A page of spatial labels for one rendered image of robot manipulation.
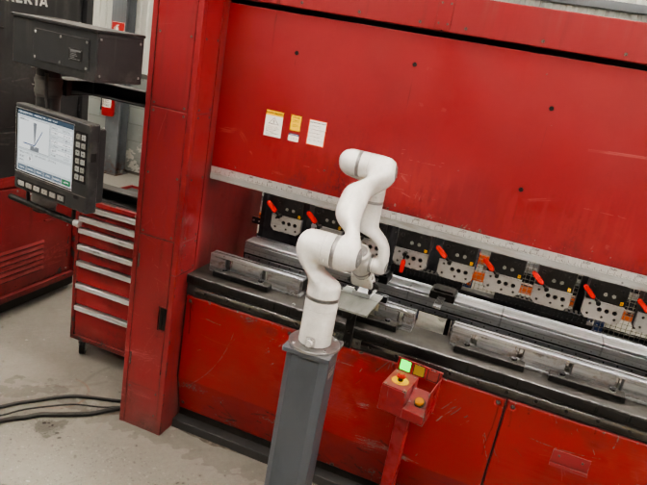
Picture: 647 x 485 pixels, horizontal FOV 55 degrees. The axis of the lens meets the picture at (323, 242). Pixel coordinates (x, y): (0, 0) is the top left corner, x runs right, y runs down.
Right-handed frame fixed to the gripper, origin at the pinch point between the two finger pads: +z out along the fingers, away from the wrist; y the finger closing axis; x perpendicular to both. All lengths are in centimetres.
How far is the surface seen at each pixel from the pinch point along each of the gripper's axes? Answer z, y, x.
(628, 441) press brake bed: 15, -119, 24
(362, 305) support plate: -6.3, -3.8, 10.9
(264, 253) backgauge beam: 25, 63, -17
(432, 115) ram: -60, -13, -55
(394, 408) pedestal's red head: 4, -30, 46
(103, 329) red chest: 71, 152, 37
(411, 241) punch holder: -19.1, -16.0, -19.5
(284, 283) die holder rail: 10.1, 39.6, 3.7
